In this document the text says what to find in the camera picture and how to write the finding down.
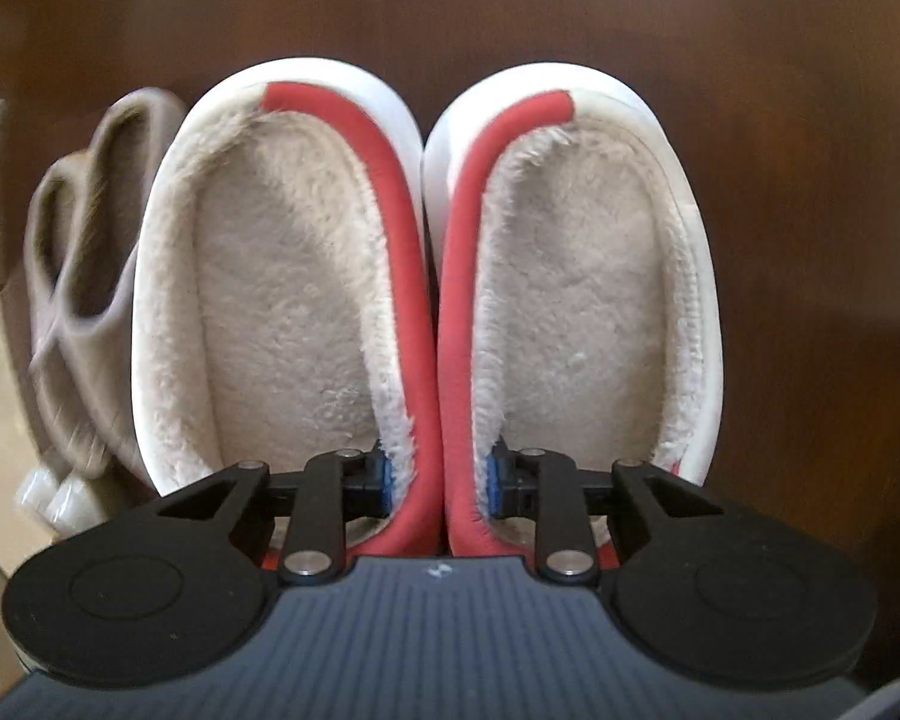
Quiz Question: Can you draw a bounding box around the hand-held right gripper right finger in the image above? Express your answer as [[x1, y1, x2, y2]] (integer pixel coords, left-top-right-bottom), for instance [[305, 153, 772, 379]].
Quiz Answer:
[[487, 441, 725, 586]]

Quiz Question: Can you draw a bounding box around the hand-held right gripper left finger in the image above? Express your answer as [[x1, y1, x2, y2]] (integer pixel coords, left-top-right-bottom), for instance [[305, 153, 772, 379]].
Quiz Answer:
[[157, 441, 392, 586]]

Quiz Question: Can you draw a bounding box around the red grey fleece slipper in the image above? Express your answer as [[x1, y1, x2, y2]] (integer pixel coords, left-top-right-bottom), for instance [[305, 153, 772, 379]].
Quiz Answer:
[[127, 56, 440, 575], [422, 60, 723, 571]]

